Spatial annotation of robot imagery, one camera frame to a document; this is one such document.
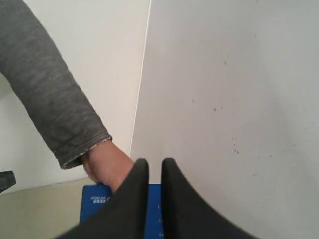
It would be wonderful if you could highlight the grey sleeved forearm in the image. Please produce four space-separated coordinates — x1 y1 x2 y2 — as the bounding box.
0 0 111 169

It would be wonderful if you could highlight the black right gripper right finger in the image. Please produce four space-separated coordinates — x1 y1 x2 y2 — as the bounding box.
161 158 255 239

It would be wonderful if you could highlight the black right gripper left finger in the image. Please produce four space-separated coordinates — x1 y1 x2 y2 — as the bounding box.
59 159 149 239

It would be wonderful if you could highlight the blue ring binder notebook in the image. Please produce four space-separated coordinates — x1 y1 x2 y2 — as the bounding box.
79 184 164 239

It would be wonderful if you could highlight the person's bare hand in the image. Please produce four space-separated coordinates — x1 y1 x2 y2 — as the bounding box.
81 140 134 192

